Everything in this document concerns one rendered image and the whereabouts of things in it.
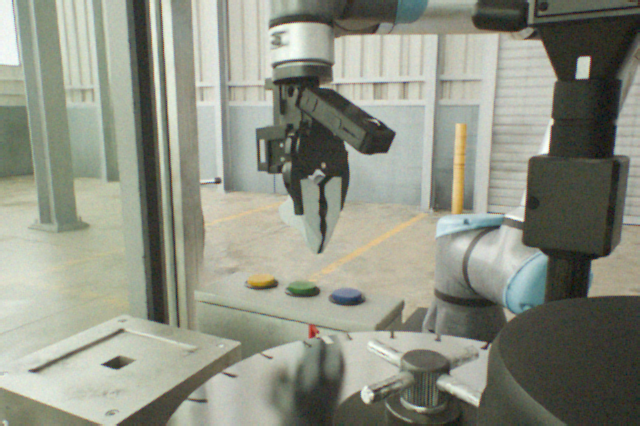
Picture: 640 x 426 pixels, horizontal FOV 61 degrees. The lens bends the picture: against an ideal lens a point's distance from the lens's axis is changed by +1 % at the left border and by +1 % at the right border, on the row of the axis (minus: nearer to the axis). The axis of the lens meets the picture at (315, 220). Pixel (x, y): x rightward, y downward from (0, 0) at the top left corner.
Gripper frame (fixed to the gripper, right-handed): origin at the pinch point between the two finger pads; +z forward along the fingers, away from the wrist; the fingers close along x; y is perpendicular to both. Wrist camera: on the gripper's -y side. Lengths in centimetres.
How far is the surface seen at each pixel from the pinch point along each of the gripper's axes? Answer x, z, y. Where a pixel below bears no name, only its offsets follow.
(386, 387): 18.8, 3.8, -26.5
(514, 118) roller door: -505, -53, 255
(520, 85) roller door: -504, -87, 247
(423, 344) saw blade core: 3.9, 7.1, -17.5
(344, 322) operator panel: -3.9, 10.4, 0.7
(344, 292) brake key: -8.9, 8.3, 5.8
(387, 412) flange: 17.1, 6.3, -25.0
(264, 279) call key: -4.0, 7.2, 17.6
